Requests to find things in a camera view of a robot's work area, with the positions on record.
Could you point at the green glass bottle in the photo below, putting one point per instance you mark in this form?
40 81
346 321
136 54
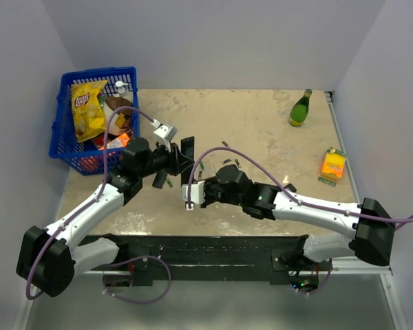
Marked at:
299 112

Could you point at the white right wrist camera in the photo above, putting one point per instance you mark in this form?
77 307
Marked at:
196 196

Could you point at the aluminium frame rail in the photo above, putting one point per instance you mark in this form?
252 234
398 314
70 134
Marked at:
351 265

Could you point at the blue plastic basket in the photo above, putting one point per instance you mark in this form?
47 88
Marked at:
64 145

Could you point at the brown and white pouch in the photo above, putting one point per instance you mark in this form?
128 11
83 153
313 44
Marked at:
114 102

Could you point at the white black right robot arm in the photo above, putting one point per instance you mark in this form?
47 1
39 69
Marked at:
361 230

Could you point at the yellow Lays chips bag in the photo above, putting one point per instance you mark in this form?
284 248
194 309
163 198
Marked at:
88 116

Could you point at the orange ball in basket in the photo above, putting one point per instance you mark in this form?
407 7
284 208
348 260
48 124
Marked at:
90 164

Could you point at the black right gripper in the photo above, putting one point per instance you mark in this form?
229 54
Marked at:
207 202

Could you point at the white pump soap bottle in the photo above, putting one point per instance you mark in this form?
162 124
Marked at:
121 88

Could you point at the green AAA battery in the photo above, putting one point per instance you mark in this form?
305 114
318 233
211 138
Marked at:
170 183

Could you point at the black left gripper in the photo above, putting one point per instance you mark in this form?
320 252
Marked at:
173 157

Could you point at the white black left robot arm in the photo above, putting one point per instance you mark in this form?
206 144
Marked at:
52 257

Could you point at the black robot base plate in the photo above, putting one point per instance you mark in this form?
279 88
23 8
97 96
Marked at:
215 258

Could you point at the orange carton in basket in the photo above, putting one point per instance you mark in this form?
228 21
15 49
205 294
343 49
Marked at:
120 142

